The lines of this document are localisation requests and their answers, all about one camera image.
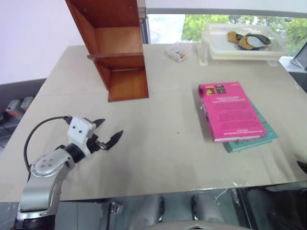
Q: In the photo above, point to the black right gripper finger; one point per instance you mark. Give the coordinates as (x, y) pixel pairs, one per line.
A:
(303, 167)

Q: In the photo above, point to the dark side table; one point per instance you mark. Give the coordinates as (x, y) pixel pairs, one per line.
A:
(298, 79)

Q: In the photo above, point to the grey laptop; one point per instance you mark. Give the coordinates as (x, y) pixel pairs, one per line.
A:
(301, 56)

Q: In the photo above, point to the small metal clamp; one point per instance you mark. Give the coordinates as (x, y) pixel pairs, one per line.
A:
(116, 207)

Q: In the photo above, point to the white plastic basket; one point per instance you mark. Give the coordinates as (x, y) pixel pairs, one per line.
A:
(216, 36)

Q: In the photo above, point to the yellow cloth item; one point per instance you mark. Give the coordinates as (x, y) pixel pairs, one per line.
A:
(244, 42)

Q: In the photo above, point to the white tray with feet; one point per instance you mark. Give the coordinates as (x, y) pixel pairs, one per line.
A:
(202, 56)

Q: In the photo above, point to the teal book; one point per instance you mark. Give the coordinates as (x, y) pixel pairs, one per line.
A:
(249, 144)

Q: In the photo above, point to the grey window frame post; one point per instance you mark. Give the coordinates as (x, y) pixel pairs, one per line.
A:
(143, 24)

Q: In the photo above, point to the small clear plastic box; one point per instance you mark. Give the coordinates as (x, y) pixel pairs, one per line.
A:
(177, 55)

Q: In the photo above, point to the grey white cloth item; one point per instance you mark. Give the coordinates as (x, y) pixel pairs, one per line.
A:
(254, 42)

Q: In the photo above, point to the pink book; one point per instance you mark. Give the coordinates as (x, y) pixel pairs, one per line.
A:
(230, 112)

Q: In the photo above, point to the blue cloth item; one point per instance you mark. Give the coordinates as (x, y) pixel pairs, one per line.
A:
(249, 48)

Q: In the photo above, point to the brown wooden shelf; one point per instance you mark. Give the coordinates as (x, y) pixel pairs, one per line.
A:
(124, 83)

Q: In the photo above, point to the grey orange battery pack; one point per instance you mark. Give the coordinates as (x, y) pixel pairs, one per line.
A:
(13, 109)
(27, 102)

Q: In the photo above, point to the grey robot torso edge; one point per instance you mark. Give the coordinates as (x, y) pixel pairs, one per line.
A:
(194, 226)

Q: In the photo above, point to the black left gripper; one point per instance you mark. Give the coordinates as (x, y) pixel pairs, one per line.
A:
(94, 143)

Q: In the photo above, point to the mustard brown cloth item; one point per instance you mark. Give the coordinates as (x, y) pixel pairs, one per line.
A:
(232, 37)

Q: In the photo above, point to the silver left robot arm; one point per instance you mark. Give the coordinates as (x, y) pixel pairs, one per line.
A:
(45, 165)

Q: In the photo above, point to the grey rounded robot leg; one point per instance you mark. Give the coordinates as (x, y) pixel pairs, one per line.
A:
(208, 208)
(148, 210)

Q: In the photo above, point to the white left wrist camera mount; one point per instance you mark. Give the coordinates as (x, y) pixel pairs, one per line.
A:
(79, 129)

